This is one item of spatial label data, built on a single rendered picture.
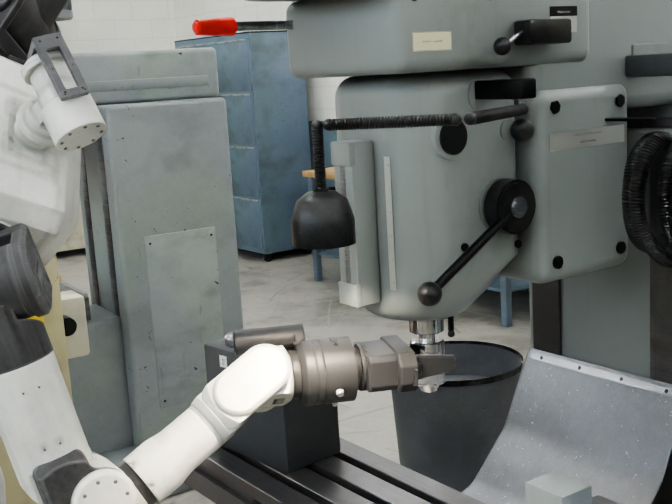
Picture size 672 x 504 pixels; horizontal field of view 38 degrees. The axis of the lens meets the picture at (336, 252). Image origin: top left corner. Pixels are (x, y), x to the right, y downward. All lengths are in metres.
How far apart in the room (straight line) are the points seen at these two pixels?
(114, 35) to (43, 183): 9.64
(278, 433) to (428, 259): 0.54
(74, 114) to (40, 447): 0.39
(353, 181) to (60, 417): 0.45
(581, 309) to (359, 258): 0.53
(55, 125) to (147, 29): 9.85
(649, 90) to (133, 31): 9.73
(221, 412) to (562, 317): 0.67
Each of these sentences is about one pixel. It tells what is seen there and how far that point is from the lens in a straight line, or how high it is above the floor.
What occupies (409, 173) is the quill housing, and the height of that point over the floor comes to 1.51.
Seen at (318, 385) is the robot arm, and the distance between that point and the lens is 1.29.
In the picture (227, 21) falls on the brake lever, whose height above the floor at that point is 1.71.
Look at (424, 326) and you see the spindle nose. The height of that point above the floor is 1.29.
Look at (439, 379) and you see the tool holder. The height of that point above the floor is 1.22.
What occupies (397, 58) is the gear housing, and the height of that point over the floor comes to 1.65.
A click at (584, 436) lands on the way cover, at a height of 1.04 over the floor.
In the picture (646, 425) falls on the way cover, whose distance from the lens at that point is 1.58.
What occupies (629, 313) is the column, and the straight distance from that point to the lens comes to 1.59.
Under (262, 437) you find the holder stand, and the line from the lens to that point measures 1.69.
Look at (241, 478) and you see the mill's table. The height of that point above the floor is 0.98.
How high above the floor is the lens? 1.64
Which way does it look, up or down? 11 degrees down
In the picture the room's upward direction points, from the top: 3 degrees counter-clockwise
